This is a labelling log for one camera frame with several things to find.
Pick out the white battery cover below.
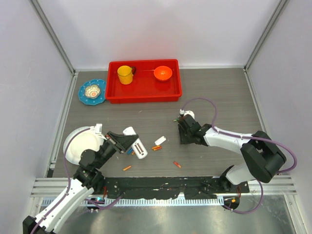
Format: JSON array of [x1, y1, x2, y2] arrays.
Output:
[[155, 136, 166, 145]]

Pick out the red plastic tray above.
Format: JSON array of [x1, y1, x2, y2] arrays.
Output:
[[105, 59, 182, 104]]

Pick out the blue dotted plate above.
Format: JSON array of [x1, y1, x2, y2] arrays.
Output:
[[78, 79, 106, 106]]

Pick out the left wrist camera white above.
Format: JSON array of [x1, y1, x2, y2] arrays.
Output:
[[90, 123, 107, 140]]

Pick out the yellow mug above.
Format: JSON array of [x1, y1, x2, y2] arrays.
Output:
[[117, 65, 136, 85]]

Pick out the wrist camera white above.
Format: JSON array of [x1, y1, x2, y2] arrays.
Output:
[[90, 123, 107, 140], [179, 109, 195, 119]]

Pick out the small patterned bowl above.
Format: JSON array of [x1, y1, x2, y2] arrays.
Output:
[[84, 84, 101, 99]]

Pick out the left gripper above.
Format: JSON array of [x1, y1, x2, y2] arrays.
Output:
[[95, 131, 138, 169]]

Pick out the aluminium frame rail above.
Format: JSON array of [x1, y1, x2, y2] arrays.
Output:
[[30, 175, 297, 197]]

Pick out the purple cable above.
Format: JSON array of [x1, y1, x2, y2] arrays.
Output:
[[181, 97, 298, 215], [29, 148, 124, 234]]

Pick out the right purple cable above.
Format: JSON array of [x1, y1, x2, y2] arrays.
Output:
[[181, 97, 298, 215]]

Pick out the orange bowl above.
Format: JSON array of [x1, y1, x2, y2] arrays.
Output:
[[154, 66, 173, 81]]

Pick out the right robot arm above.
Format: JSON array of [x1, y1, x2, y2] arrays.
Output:
[[177, 115, 286, 193]]

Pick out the white slotted cable duct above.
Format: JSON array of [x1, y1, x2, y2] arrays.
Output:
[[41, 197, 224, 207]]

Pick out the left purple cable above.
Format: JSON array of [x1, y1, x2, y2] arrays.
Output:
[[29, 148, 124, 234]]

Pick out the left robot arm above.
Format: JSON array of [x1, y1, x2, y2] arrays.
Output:
[[22, 131, 139, 234]]

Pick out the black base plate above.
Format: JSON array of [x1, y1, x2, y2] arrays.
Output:
[[92, 176, 250, 200]]

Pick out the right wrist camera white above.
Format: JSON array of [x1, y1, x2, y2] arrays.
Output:
[[179, 109, 195, 119]]

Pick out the white remote control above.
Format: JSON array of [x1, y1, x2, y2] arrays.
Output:
[[123, 127, 148, 159]]

